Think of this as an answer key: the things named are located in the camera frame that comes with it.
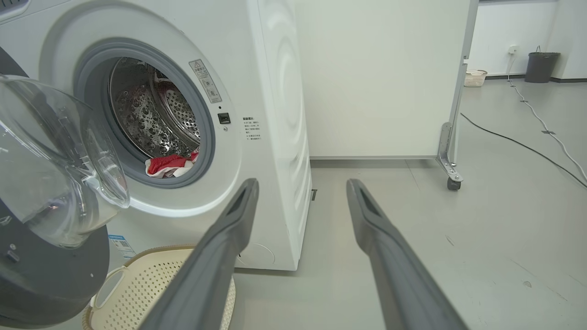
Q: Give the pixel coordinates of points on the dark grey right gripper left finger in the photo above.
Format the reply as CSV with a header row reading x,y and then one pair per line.
x,y
206,275

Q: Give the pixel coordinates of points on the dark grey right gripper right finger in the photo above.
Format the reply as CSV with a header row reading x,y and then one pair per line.
x,y
399,284

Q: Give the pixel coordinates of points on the red and white jersey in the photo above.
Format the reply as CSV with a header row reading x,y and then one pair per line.
x,y
167,164

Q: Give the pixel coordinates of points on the washing machine door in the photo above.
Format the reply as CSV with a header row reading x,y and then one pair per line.
x,y
46,284

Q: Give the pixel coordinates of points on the cream perforated laundry basket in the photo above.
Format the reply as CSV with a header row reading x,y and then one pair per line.
x,y
137,293

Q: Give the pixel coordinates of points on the white front-load washing machine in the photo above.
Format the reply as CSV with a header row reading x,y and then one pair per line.
x,y
275,91

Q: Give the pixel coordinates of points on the small white woven basket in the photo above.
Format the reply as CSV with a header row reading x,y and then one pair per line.
x,y
475,79

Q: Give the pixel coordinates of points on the blue energy label sticker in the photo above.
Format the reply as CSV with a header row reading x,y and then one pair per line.
x,y
120,245

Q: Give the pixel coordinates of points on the metal leg with caster wheel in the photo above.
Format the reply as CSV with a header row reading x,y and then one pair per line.
x,y
447,160

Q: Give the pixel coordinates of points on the black text notice sticker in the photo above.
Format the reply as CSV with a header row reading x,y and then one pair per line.
x,y
252,128

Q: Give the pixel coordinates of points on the grey warning sticker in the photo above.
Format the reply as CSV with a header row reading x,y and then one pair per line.
x,y
206,82

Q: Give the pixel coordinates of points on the white partition panel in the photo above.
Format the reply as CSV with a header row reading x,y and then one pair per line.
x,y
376,82

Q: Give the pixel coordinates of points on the dark grey trash bin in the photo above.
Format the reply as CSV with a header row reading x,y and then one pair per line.
x,y
541,66

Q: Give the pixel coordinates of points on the white wall socket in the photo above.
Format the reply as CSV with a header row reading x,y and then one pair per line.
x,y
513,49

